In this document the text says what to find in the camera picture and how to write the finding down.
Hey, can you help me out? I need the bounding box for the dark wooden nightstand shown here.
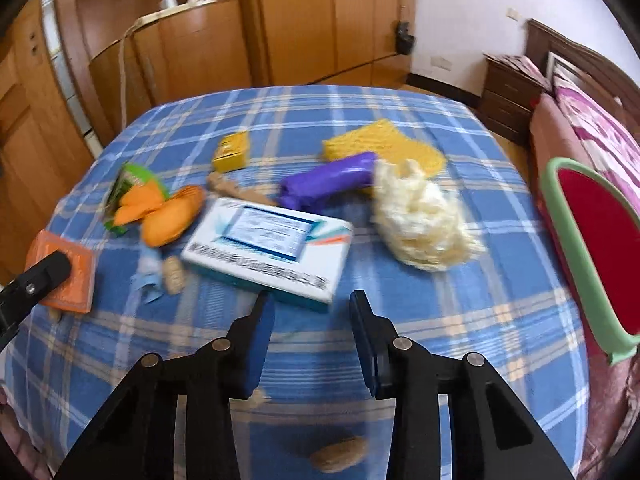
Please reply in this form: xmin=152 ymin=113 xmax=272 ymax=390
xmin=477 ymin=52 xmax=548 ymax=146

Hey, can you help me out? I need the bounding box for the white cable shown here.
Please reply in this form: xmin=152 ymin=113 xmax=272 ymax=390
xmin=117 ymin=20 xmax=146 ymax=126

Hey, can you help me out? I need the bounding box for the black wall-mounted device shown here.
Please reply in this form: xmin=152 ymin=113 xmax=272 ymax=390
xmin=395 ymin=20 xmax=416 ymax=56

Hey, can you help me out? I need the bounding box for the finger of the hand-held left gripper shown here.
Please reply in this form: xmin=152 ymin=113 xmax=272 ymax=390
xmin=0 ymin=250 xmax=71 ymax=353

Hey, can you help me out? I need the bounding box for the dark wooden headboard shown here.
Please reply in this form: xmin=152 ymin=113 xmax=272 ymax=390
xmin=522 ymin=17 xmax=640 ymax=126

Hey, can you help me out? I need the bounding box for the light brown root piece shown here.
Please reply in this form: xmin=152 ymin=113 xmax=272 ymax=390
xmin=206 ymin=171 xmax=278 ymax=207

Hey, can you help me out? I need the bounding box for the pink cloth pile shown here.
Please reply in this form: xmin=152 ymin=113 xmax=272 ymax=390
xmin=482 ymin=51 xmax=551 ymax=91

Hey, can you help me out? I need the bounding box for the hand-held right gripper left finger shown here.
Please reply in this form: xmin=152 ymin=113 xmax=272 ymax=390
xmin=52 ymin=291 xmax=277 ymax=480

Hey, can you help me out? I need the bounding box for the small yellow box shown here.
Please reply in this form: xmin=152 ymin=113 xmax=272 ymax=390
xmin=212 ymin=130 xmax=251 ymax=173

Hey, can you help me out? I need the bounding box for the red bin with green rim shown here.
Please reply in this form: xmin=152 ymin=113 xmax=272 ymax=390
xmin=542 ymin=157 xmax=640 ymax=366

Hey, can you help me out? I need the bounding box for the purple floral quilt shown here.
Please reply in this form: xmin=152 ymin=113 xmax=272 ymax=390
xmin=552 ymin=67 xmax=640 ymax=196

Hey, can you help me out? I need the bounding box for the crumpled white plastic bag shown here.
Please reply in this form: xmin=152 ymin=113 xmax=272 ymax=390
xmin=371 ymin=159 xmax=487 ymax=273

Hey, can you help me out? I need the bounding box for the green snack bag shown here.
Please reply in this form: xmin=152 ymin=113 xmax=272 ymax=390
xmin=104 ymin=161 xmax=171 ymax=237

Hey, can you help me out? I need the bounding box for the white and blue box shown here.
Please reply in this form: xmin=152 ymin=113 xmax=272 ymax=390
xmin=180 ymin=197 xmax=354 ymax=314

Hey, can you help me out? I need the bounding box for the framed picture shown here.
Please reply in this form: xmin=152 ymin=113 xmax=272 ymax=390
xmin=545 ymin=51 xmax=576 ymax=92

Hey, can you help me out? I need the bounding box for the bed with pink floral sheet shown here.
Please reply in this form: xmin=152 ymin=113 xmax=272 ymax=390
xmin=527 ymin=92 xmax=640 ymax=480

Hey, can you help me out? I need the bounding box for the yellow mesh cloth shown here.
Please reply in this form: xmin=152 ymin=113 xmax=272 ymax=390
xmin=320 ymin=119 xmax=448 ymax=186

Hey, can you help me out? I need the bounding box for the purple plastic bag roll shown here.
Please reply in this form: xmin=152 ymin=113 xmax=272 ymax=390
xmin=277 ymin=151 xmax=379 ymax=212

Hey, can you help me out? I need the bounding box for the orange square packet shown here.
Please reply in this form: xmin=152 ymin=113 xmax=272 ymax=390
xmin=27 ymin=230 xmax=96 ymax=316

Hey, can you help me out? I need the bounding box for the wooden wardrobe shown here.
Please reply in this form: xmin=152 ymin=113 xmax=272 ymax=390
xmin=0 ymin=0 xmax=418 ymax=281

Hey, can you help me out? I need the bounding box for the white power strip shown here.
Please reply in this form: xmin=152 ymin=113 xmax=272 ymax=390
xmin=132 ymin=0 xmax=218 ymax=28

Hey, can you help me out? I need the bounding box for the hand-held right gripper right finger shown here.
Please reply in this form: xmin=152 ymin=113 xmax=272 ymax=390
xmin=348 ymin=289 xmax=576 ymax=480

